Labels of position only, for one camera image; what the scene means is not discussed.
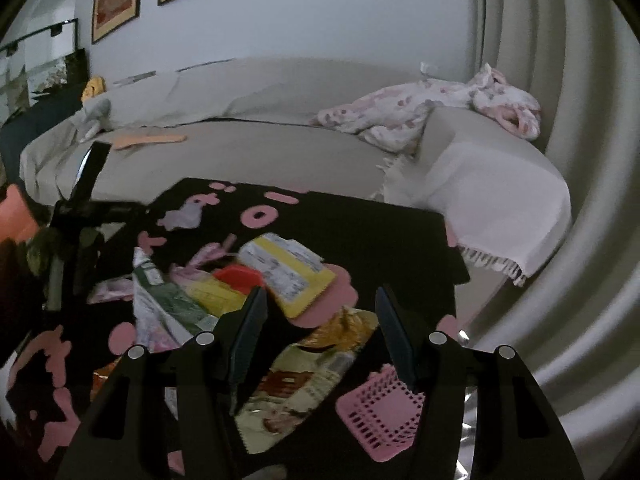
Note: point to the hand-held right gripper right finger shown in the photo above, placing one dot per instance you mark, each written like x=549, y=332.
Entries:
x=396, y=340

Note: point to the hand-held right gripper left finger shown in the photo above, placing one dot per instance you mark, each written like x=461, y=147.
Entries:
x=249, y=332

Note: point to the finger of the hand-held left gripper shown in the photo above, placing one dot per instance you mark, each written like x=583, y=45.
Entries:
x=92, y=170

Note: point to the beige and orange snack bag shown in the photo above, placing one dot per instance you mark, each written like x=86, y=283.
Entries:
x=305, y=380

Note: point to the green and white wrapper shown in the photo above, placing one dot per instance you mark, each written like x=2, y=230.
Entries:
x=165, y=310

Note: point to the person's left forearm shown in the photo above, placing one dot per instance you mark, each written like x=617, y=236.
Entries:
x=17, y=212

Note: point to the yellow plastic wrapper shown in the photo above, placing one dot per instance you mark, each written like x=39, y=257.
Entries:
x=215, y=300

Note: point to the grey and yellow clothes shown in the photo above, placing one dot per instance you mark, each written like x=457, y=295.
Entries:
x=95, y=115

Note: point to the orange plastic paddle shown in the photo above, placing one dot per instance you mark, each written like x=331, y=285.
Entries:
x=147, y=139

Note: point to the pink wrapper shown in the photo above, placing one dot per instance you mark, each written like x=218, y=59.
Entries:
x=110, y=291

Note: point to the pink plastic basket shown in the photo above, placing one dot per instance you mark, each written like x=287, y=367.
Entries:
x=380, y=410

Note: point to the yellow and white packet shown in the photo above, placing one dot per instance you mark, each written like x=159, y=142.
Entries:
x=285, y=270

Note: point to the yellow plush toy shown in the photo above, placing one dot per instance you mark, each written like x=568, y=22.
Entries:
x=93, y=87

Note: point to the pink round toy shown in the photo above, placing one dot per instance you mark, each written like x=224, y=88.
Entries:
x=210, y=255

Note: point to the pale purple plastic wrapper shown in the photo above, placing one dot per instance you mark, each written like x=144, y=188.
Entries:
x=180, y=217

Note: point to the black cloth with pink print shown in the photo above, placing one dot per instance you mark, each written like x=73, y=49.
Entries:
x=370, y=240

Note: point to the silver foil sheet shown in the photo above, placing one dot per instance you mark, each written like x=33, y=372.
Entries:
x=470, y=430

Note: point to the orange snack packet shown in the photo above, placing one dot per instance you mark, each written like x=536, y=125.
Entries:
x=102, y=380

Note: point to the grey covered sofa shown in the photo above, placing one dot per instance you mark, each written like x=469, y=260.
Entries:
x=260, y=160

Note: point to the white fringed throw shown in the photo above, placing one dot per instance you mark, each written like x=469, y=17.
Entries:
x=500, y=200

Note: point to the pink floral blanket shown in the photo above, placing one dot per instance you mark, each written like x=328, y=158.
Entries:
x=400, y=110

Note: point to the grey curtain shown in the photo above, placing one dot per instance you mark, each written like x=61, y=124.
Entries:
x=590, y=160

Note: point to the tall gold framed wall picture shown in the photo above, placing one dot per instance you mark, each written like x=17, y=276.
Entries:
x=116, y=0

